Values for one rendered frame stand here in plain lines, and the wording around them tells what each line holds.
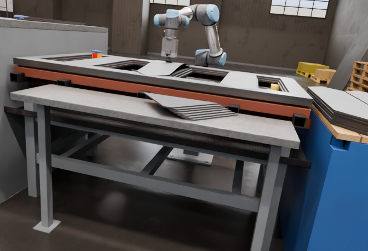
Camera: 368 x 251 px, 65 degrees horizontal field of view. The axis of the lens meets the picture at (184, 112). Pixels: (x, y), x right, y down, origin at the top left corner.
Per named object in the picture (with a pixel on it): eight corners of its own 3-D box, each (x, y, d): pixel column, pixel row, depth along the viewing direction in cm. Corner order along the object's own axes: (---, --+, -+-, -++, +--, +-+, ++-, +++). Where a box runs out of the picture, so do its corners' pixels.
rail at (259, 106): (308, 119, 128) (311, 107, 127) (13, 74, 160) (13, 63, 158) (305, 114, 137) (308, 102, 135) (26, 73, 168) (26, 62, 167)
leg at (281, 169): (268, 255, 150) (293, 134, 132) (256, 252, 151) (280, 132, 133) (267, 247, 156) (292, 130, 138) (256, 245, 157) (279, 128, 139)
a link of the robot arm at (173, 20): (182, 11, 169) (175, 9, 162) (180, 30, 172) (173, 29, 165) (171, 10, 173) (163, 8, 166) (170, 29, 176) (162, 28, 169)
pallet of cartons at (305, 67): (328, 79, 1041) (331, 67, 1029) (302, 75, 1056) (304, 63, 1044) (318, 75, 1162) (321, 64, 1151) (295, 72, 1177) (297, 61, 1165)
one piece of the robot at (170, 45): (160, 32, 166) (158, 60, 170) (175, 33, 164) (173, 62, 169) (165, 32, 175) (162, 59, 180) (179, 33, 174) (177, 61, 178)
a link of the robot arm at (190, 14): (188, 3, 218) (151, 11, 180) (201, 3, 213) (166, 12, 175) (189, 19, 223) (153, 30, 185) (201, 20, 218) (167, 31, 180)
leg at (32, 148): (36, 197, 178) (32, 91, 161) (28, 195, 180) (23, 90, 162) (43, 192, 184) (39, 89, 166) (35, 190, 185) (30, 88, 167)
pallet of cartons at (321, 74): (341, 85, 903) (344, 73, 893) (316, 82, 915) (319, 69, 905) (331, 80, 1006) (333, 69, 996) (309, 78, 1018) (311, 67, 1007)
